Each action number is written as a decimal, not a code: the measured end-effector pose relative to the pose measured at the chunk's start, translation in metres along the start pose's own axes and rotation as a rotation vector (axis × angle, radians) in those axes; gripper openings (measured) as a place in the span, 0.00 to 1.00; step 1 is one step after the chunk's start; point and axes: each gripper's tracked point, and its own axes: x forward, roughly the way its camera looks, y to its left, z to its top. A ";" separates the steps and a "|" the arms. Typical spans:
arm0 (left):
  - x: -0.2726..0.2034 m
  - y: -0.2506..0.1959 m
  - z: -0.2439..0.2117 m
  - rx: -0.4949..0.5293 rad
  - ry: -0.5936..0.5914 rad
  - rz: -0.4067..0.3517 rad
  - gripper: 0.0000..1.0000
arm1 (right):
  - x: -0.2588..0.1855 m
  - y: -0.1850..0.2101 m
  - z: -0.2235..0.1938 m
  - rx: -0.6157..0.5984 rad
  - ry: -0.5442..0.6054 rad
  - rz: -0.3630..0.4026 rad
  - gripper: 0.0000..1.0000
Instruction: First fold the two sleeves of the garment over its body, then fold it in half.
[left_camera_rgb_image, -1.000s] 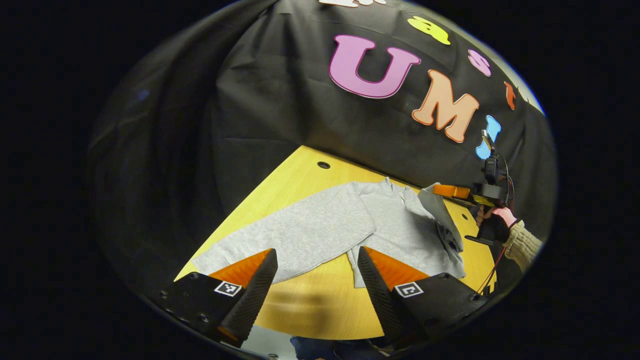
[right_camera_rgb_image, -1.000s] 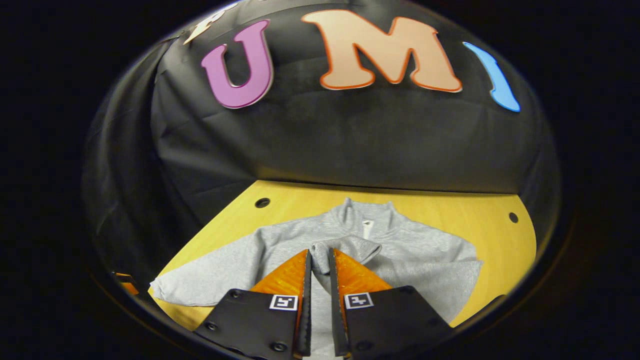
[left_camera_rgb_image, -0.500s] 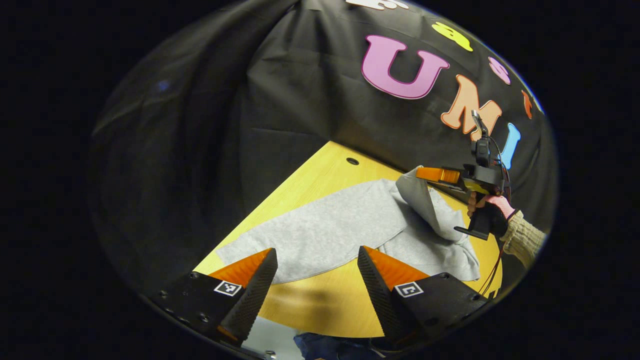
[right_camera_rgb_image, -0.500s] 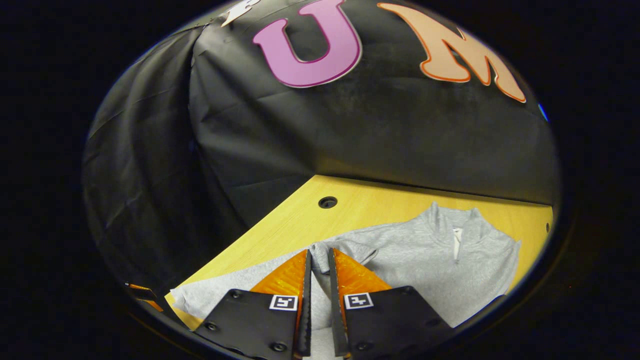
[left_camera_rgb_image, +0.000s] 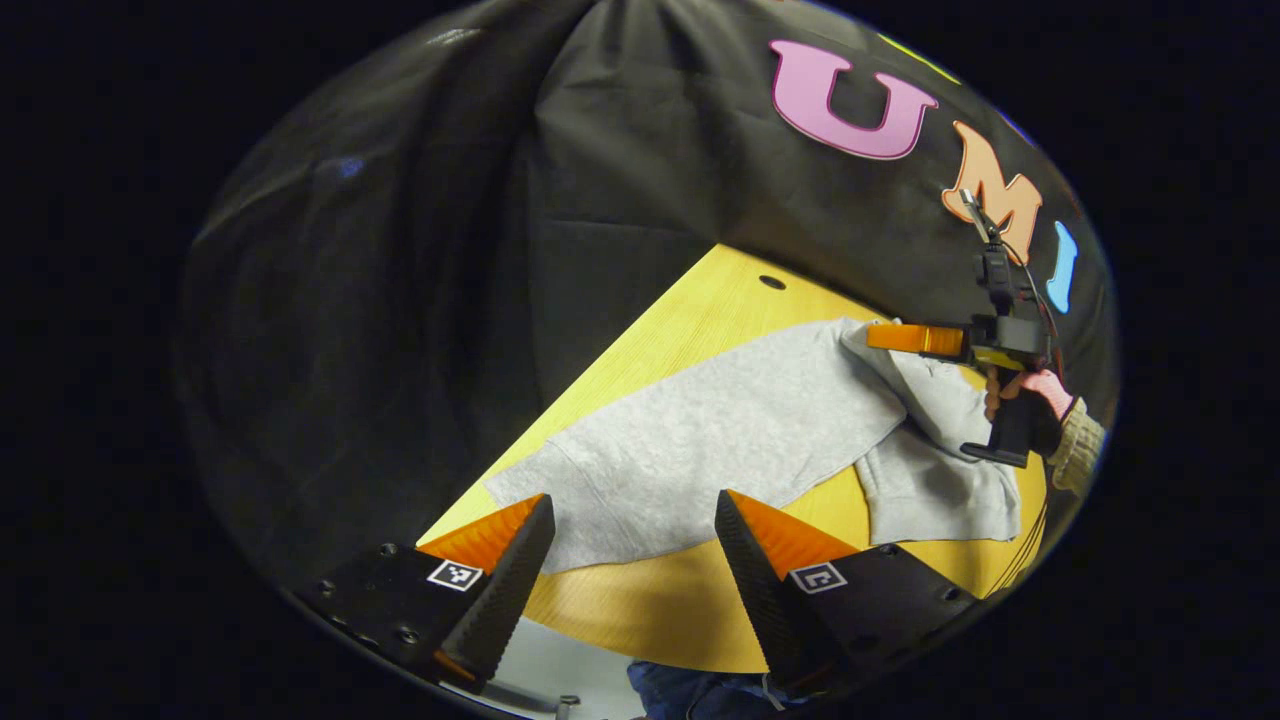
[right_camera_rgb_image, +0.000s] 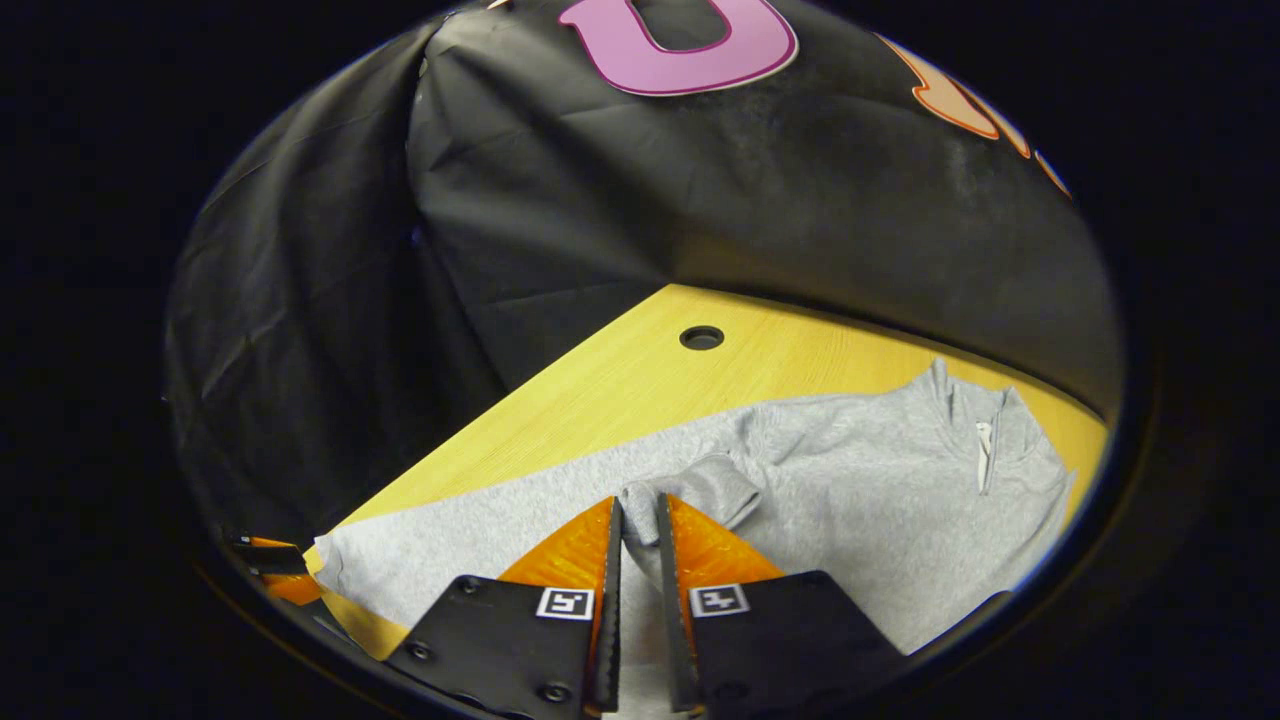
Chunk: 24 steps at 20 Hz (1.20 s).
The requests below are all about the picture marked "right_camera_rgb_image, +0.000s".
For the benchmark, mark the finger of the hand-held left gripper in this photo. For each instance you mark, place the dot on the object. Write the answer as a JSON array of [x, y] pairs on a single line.
[[290, 585]]

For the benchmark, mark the black backdrop cloth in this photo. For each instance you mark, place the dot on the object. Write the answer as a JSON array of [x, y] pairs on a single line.
[[600, 200]]

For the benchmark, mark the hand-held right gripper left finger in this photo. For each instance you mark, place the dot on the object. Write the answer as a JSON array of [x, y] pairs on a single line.
[[608, 640]]

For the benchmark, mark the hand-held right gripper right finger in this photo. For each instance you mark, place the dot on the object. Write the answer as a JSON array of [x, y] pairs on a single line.
[[678, 640]]

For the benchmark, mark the grey zip-neck sweatshirt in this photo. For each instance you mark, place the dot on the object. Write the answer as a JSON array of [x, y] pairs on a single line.
[[850, 480]]

